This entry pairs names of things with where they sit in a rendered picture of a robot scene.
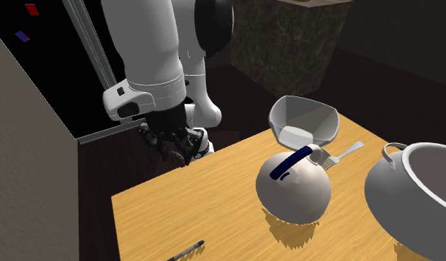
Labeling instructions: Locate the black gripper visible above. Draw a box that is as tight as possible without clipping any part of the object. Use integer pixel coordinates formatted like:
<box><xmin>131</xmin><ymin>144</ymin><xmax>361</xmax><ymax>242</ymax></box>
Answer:
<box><xmin>137</xmin><ymin>102</ymin><xmax>206</xmax><ymax>168</ymax></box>

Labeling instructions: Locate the wooden table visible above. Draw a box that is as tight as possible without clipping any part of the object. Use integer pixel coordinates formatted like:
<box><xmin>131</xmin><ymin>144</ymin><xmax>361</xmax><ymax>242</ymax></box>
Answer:
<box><xmin>110</xmin><ymin>113</ymin><xmax>446</xmax><ymax>261</ymax></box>

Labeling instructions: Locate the black and silver pen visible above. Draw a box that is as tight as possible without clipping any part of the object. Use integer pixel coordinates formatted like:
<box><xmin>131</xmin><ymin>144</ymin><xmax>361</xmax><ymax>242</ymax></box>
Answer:
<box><xmin>166</xmin><ymin>239</ymin><xmax>206</xmax><ymax>261</ymax></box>

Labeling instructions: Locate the white angular bowl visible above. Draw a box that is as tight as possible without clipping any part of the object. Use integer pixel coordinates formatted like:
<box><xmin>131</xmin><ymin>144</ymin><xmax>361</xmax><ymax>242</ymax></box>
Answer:
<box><xmin>267</xmin><ymin>95</ymin><xmax>341</xmax><ymax>151</ymax></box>

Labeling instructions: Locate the dark marble counter block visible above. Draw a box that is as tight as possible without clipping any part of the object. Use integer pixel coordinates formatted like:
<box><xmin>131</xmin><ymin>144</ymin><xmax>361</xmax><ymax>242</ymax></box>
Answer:
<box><xmin>229</xmin><ymin>0</ymin><xmax>355</xmax><ymax>98</ymax></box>

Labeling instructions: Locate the silver fork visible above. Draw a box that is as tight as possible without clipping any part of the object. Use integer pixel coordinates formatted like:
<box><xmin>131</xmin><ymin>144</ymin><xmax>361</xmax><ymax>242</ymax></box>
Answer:
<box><xmin>319</xmin><ymin>140</ymin><xmax>365</xmax><ymax>171</ymax></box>

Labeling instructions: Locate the dark window with grey frame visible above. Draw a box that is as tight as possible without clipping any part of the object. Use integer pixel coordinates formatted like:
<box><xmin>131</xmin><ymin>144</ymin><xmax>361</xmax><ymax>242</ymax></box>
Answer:
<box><xmin>0</xmin><ymin>0</ymin><xmax>146</xmax><ymax>145</ymax></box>

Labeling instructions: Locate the grey kettle with blue handle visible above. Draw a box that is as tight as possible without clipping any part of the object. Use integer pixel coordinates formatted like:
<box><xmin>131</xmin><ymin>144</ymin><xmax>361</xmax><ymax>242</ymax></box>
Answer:
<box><xmin>255</xmin><ymin>144</ymin><xmax>333</xmax><ymax>225</ymax></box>

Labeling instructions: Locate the large grey pot with handle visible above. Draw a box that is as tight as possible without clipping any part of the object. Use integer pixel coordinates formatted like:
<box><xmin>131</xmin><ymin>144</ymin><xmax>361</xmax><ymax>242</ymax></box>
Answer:
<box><xmin>363</xmin><ymin>141</ymin><xmax>446</xmax><ymax>261</ymax></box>

